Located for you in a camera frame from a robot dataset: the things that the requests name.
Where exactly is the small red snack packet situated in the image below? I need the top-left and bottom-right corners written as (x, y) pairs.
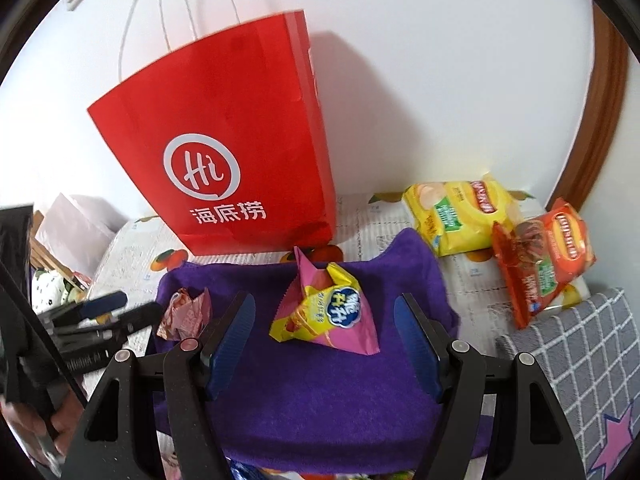
top-left (156, 287), bottom-right (213, 343)

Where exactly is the white polka dot cloth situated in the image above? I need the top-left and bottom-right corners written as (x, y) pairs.
top-left (31, 267), bottom-right (76, 311)

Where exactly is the red paper bag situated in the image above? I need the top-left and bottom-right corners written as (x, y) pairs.
top-left (87, 0), bottom-right (335, 257)

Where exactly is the purple cloth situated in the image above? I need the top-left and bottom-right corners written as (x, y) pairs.
top-left (150, 227), bottom-right (493, 476)

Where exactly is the orange chip bag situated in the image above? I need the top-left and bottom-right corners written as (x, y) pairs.
top-left (491, 197), bottom-right (597, 330)

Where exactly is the pink yellow pyramid snack packet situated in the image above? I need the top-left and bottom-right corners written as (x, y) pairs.
top-left (269, 246), bottom-right (381, 357)

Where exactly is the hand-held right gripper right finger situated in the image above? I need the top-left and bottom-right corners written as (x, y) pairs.
top-left (393, 292), bottom-right (586, 480)

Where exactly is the wooden rack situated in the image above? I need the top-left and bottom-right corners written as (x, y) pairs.
top-left (30, 237), bottom-right (91, 293)

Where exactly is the person's left hand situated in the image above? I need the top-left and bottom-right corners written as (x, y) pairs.
top-left (2, 385), bottom-right (83, 458)

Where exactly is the fruit printed tablecloth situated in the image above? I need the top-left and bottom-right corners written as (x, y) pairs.
top-left (90, 187), bottom-right (588, 480)

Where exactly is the white paper bag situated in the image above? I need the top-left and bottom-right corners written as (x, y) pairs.
top-left (34, 192), bottom-right (128, 278)

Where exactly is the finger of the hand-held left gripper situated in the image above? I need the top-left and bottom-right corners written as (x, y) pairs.
top-left (50, 301), bottom-right (164, 348)
top-left (37, 290), bottom-right (129, 328)

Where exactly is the grey checked cushion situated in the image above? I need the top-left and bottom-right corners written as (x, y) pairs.
top-left (495, 287), bottom-right (633, 480)

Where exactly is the yellow chip bag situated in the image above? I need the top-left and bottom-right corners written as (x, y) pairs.
top-left (403, 172), bottom-right (523, 258)

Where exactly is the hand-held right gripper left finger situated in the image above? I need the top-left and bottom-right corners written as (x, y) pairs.
top-left (60, 294), bottom-right (257, 480)

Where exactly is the black cable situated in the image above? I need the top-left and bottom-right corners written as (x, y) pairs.
top-left (0, 262), bottom-right (90, 403)

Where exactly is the brown wooden door frame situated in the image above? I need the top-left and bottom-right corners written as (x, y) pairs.
top-left (542, 0), bottom-right (629, 211)

